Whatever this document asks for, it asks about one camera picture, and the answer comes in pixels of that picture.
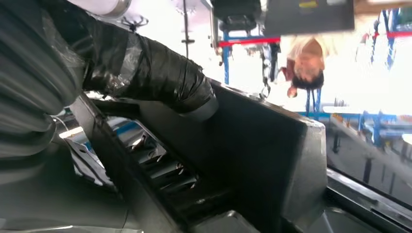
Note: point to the blue frame red bar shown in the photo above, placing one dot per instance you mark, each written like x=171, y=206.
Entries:
x=226, y=58

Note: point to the grey panel yellow label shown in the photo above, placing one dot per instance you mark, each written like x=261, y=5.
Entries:
x=309, y=22

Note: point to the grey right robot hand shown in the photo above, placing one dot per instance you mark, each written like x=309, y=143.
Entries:
x=154, y=74

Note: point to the person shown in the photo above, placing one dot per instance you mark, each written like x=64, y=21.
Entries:
x=305, y=64

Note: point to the stainless steel workbench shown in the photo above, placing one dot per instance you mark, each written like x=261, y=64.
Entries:
x=370, y=196

